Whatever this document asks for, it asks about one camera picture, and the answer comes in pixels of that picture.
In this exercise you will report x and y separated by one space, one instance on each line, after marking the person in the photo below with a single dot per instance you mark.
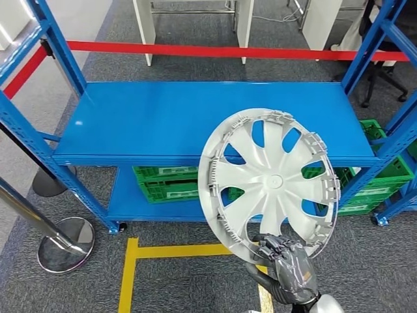
353 30

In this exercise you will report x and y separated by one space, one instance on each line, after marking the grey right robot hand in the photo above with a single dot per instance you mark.
293 272

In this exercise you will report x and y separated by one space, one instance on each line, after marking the silver plastic hubcap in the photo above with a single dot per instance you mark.
274 181

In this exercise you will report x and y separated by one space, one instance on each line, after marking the black-headed belt stanchion post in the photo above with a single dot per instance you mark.
47 48

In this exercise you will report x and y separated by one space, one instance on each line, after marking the short red barrier belt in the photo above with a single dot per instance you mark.
22 73

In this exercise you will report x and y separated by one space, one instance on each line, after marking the white desk with metal bar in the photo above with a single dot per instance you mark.
145 26

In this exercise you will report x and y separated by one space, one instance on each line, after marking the black office chair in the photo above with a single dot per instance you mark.
381 73

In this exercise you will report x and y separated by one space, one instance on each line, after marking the yellow floor tape square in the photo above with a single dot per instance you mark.
126 276

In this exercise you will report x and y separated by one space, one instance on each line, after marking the long red barrier belt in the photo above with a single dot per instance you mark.
195 51

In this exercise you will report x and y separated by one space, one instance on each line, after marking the chrome stanchion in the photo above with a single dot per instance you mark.
65 246

